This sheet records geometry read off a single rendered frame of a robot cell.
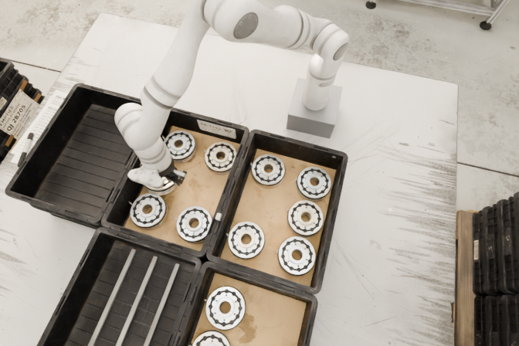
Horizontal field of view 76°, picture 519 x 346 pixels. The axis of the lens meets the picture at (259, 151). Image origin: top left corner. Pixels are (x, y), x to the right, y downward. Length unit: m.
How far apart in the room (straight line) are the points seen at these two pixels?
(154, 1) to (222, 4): 2.31
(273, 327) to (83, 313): 0.50
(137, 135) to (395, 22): 2.35
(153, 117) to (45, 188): 0.61
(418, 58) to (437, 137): 1.29
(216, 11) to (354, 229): 0.83
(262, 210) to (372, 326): 0.47
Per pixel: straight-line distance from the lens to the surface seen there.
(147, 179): 0.87
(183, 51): 0.68
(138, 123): 0.71
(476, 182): 2.29
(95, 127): 1.26
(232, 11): 0.61
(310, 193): 1.01
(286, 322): 0.98
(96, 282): 1.08
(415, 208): 1.27
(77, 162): 1.22
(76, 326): 1.10
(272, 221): 1.01
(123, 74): 1.53
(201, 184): 1.06
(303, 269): 0.96
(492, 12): 2.97
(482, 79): 2.71
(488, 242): 1.86
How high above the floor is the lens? 1.81
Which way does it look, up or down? 64 degrees down
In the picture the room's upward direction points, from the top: 1 degrees counter-clockwise
